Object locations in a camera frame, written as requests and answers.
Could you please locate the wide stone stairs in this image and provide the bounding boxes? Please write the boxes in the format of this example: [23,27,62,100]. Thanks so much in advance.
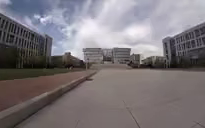
[90,63,133,71]

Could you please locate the white twin-block building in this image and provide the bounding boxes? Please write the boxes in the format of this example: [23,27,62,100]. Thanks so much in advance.
[82,46,132,65]

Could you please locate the low brown building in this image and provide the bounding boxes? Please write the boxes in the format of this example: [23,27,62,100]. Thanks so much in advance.
[50,51,85,69]

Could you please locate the small pale building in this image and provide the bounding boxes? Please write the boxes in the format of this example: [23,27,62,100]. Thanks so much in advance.
[129,53,142,66]

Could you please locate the grey paved plaza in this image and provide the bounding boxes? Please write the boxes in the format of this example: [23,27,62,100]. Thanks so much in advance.
[14,68,205,128]

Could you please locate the low pale building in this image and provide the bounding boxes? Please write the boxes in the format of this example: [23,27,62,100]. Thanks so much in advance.
[141,55,166,67]

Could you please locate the grey stone kerb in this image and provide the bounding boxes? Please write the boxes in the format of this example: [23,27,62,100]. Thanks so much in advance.
[0,70,98,128]

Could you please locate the row of trees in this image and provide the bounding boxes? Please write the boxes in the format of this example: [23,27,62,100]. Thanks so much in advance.
[0,43,86,70]

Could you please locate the green grass lawn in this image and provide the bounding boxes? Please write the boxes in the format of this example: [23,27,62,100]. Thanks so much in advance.
[0,67,88,82]

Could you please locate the red brick strip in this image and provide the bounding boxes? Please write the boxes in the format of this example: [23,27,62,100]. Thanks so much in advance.
[0,69,97,115]

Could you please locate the long grey building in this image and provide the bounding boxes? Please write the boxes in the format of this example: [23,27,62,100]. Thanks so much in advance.
[0,7,54,69]

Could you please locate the grey building with windows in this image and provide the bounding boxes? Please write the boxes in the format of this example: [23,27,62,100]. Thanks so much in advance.
[162,17,205,68]

